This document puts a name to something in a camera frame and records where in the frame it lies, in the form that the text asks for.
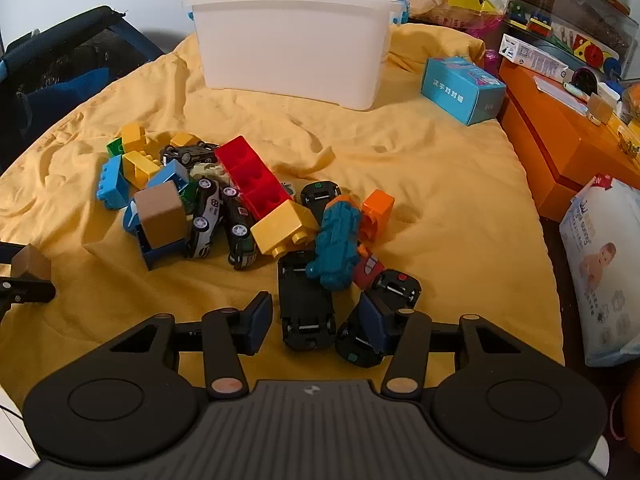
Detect dark green toy car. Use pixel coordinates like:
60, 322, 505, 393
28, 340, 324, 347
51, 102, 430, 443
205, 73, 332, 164
222, 187, 259, 271

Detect small dark round clock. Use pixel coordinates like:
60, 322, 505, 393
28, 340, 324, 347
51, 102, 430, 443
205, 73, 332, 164
572, 67, 599, 96

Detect large yellow building block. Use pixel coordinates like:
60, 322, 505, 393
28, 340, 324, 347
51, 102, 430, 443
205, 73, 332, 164
250, 199, 321, 259

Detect long black toy car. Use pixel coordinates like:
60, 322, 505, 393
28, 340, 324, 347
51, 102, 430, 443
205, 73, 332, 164
277, 249, 335, 352

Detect long red building block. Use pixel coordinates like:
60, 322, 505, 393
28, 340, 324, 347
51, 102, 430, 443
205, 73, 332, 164
216, 135, 294, 222

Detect black sports toy car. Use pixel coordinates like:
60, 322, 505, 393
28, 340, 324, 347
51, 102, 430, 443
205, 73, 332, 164
160, 142, 221, 167

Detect clear plastic box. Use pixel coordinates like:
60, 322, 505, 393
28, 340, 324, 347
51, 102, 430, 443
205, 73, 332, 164
505, 0, 640, 63

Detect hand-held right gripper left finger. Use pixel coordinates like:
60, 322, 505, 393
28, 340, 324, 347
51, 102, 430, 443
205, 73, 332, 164
100, 291, 273, 401

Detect brown cube block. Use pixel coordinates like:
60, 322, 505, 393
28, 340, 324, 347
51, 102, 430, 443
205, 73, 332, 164
134, 181, 187, 250
10, 243, 53, 282

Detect orange building block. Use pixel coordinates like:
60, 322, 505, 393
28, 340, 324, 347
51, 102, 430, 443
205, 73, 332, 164
360, 189, 396, 242

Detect small brown box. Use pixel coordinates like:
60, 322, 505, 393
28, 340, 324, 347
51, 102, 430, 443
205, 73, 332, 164
585, 92, 614, 124

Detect teal cardboard box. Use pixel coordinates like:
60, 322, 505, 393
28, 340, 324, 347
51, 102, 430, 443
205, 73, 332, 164
420, 57, 507, 127

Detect beige toy car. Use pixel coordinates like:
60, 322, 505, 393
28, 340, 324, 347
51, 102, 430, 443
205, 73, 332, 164
190, 161, 229, 184

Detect black toy car red underside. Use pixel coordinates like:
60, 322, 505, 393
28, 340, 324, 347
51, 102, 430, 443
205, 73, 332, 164
372, 269, 423, 312

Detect light blue building block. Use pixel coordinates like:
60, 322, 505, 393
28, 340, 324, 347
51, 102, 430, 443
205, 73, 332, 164
97, 155, 132, 211

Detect dark blue toy car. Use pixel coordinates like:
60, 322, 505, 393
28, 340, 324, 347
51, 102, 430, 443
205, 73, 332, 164
336, 305, 398, 372

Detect small white box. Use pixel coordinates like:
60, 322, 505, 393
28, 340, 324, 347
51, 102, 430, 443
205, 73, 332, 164
597, 82, 624, 107

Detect blue toy truck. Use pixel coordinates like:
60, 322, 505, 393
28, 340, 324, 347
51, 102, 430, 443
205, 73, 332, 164
124, 160, 191, 272

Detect white carton box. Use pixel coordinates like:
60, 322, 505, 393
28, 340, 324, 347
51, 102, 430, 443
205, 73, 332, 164
500, 34, 571, 81

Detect black toy car green underside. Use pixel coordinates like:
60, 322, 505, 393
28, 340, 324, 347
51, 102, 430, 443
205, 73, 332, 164
300, 181, 343, 222

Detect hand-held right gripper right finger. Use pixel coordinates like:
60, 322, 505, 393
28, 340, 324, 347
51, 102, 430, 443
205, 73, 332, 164
357, 291, 546, 401

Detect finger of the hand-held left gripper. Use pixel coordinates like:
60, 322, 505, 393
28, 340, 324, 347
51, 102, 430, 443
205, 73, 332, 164
0, 279, 57, 307
0, 241, 25, 267

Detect white diaper pack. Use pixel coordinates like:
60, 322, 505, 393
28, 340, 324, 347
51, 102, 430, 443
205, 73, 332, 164
559, 175, 640, 368

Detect orange box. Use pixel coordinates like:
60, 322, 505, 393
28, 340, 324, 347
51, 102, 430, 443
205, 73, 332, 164
497, 59, 640, 224

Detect white police toy car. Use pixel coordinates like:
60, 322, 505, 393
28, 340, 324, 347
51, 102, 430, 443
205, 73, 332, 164
186, 177, 224, 260

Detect blue cloth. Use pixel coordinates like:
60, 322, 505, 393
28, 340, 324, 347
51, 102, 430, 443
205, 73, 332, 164
22, 71, 108, 108

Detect pink glittery bag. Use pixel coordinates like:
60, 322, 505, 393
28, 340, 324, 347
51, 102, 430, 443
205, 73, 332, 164
466, 14, 505, 42

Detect teal crocodile toy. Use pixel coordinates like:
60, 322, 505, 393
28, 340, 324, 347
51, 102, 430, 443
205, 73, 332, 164
305, 195, 362, 291

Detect white plastic storage bin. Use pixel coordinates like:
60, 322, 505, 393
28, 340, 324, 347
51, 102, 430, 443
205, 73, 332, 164
182, 0, 404, 112

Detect dark mesh chair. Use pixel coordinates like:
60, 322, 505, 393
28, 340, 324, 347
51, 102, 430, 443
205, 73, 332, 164
0, 5, 167, 173

